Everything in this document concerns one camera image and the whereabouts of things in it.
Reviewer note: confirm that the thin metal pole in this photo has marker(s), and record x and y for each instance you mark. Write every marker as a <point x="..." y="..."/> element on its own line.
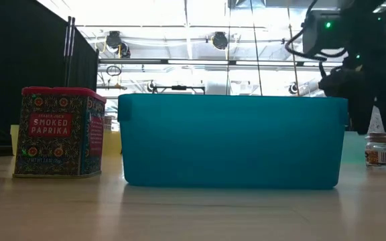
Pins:
<point x="67" y="50"/>

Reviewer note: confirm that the blue plastic bin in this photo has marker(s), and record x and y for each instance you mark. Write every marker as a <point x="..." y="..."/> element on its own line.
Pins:
<point x="233" y="144"/>

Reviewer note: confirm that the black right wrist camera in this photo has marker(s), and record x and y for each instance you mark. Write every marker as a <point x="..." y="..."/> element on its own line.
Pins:
<point x="333" y="83"/>

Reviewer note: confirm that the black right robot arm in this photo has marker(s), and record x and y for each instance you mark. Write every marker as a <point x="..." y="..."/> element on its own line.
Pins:
<point x="323" y="37"/>

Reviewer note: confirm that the small glass spice jar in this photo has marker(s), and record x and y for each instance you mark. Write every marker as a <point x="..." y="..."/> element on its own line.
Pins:
<point x="382" y="154"/>

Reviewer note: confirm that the paprika tin with red lid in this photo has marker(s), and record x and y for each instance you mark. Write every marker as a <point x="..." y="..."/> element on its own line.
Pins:
<point x="59" y="140"/>

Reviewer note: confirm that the long ceiling beam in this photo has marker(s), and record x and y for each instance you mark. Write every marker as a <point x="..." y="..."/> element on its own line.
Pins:
<point x="139" y="61"/>

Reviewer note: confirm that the furikake jar with tan lid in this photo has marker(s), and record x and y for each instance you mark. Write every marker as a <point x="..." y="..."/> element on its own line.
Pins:
<point x="108" y="124"/>

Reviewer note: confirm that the silver flexible duct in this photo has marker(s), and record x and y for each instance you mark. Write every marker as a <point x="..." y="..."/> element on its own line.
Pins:
<point x="312" y="88"/>

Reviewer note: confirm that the white patterned box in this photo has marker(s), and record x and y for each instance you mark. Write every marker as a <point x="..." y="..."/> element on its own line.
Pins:
<point x="376" y="122"/>

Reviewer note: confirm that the black ceiling bracket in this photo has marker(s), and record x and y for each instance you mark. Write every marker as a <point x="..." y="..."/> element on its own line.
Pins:
<point x="179" y="87"/>

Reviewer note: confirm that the teal plastic tray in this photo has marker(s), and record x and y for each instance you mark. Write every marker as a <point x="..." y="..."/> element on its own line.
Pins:
<point x="355" y="150"/>

